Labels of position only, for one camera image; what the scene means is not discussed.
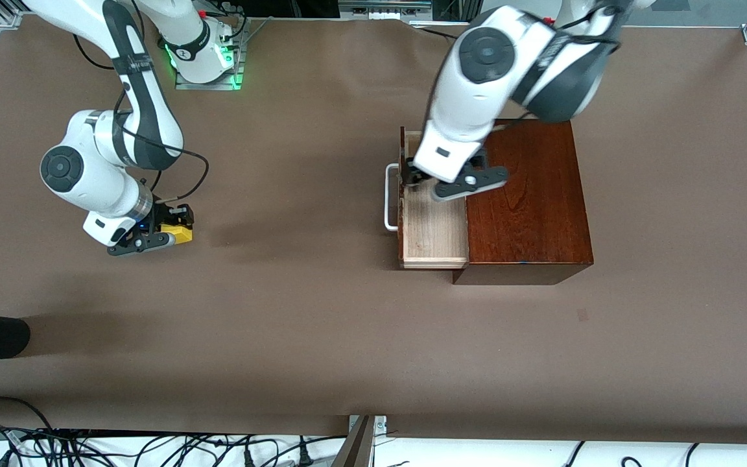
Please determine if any yellow block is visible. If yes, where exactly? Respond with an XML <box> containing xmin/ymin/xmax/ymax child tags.
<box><xmin>158</xmin><ymin>222</ymin><xmax>195</xmax><ymax>246</ymax></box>

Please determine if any silver drawer handle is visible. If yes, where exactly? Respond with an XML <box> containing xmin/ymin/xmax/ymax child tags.
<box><xmin>383</xmin><ymin>163</ymin><xmax>407</xmax><ymax>232</ymax></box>

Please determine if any light wood drawer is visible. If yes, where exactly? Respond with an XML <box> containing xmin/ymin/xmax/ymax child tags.
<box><xmin>398</xmin><ymin>126</ymin><xmax>470</xmax><ymax>270</ymax></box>

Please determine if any dark brown wooden cabinet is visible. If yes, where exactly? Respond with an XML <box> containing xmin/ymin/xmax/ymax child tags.
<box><xmin>453</xmin><ymin>119</ymin><xmax>595</xmax><ymax>286</ymax></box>

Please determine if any brown table cover sheet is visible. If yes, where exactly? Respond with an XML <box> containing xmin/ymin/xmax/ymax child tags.
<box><xmin>0</xmin><ymin>13</ymin><xmax>747</xmax><ymax>445</ymax></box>

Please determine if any dark metal bar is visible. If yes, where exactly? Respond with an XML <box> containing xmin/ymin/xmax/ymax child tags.
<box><xmin>331</xmin><ymin>415</ymin><xmax>375</xmax><ymax>467</ymax></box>

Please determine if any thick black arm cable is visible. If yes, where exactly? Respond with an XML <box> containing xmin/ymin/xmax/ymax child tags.
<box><xmin>114</xmin><ymin>91</ymin><xmax>210</xmax><ymax>202</ymax></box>

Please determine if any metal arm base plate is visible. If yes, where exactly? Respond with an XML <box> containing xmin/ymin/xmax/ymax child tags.
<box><xmin>174</xmin><ymin>18</ymin><xmax>246</xmax><ymax>91</ymax></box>

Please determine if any black cable on table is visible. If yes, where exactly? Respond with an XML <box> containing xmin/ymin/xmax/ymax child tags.
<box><xmin>412</xmin><ymin>25</ymin><xmax>462</xmax><ymax>41</ymax></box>

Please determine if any black looping cable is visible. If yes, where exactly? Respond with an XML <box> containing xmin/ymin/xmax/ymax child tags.
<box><xmin>0</xmin><ymin>396</ymin><xmax>56</xmax><ymax>434</ymax></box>

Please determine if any silver table edge bracket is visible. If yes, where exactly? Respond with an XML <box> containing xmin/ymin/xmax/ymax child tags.
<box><xmin>348</xmin><ymin>415</ymin><xmax>388</xmax><ymax>448</ymax></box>

